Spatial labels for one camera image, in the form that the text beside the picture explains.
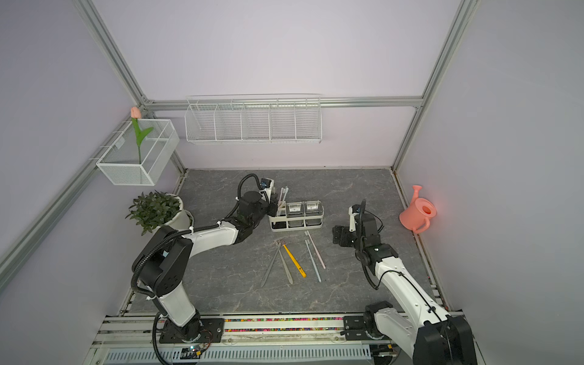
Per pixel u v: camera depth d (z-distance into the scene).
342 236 0.75
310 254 0.91
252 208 0.72
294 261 0.89
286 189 0.91
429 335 0.40
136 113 0.85
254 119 0.99
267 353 1.57
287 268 0.87
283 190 0.91
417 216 0.92
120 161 0.81
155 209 0.84
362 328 0.74
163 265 0.47
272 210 0.83
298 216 0.91
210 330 0.73
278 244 0.91
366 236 0.63
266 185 0.79
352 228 0.75
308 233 0.96
